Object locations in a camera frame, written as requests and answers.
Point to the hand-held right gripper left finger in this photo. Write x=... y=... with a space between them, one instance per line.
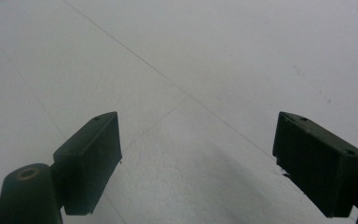
x=87 y=161

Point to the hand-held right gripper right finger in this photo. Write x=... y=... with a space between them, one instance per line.
x=320 y=168

